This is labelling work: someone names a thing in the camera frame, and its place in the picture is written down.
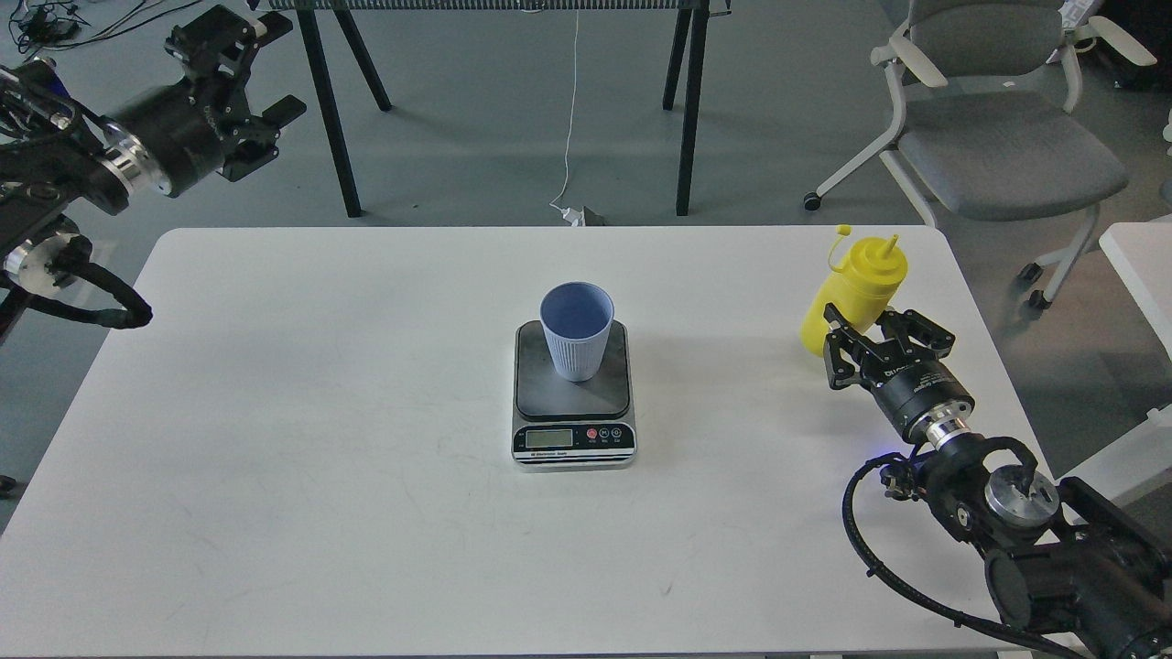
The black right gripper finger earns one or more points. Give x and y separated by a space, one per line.
850 357
910 336

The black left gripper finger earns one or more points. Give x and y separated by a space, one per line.
216 52
250 142

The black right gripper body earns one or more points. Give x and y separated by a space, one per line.
911 393

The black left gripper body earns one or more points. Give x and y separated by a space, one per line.
157 141

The yellow squeeze bottle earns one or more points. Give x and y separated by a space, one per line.
860 285

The blue ribbed plastic cup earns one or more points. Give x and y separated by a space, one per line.
576 318

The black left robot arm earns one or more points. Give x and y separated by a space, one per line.
55 154

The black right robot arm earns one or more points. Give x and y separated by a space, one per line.
1057 556

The black digital kitchen scale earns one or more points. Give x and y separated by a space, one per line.
558 424

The black trestle table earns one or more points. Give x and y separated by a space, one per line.
504 103

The grey office chair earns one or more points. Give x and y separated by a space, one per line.
994 156

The white side table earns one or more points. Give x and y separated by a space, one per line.
1119 423

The white power adapter on floor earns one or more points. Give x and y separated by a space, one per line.
582 218

